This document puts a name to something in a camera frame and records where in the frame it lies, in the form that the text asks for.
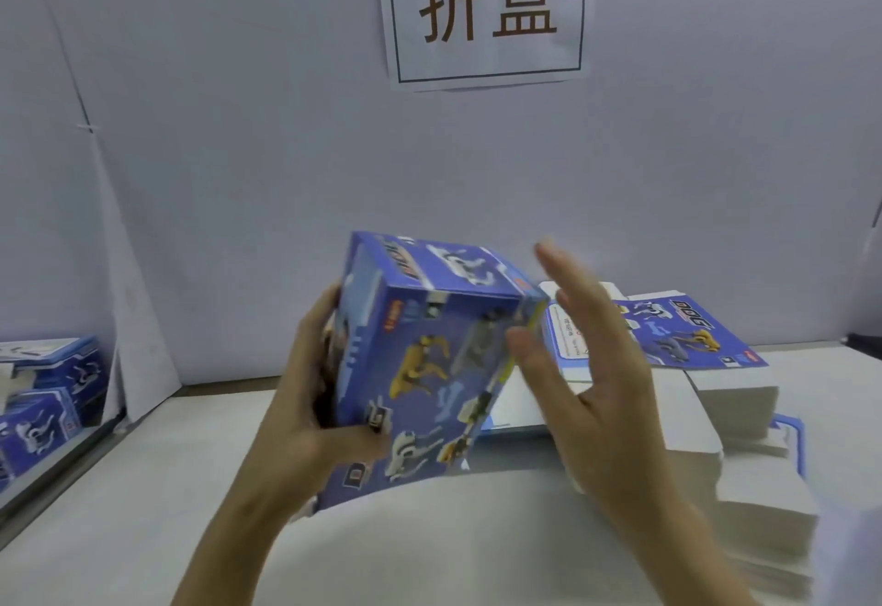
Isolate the person's right forearm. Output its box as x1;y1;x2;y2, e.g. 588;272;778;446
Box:
613;478;763;606

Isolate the black object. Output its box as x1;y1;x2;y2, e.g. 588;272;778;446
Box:
844;332;882;361

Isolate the stack of boxes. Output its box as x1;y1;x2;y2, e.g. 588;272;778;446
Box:
482;378;570;442
537;280;823;598

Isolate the person's right hand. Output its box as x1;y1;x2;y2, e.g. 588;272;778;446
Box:
504;241;673;521

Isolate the person's left forearm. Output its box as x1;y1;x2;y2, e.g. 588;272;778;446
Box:
171;481;298;606

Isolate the blue dog-print cardboard box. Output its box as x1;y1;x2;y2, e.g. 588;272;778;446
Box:
312;229;551;513

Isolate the white paper wall sign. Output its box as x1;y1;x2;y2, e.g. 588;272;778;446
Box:
373;0;595;91

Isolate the pile of blue boxes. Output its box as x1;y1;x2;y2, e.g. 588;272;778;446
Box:
0;337;113;486

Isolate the person's left hand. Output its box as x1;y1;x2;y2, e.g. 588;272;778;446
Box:
232;283;393;521

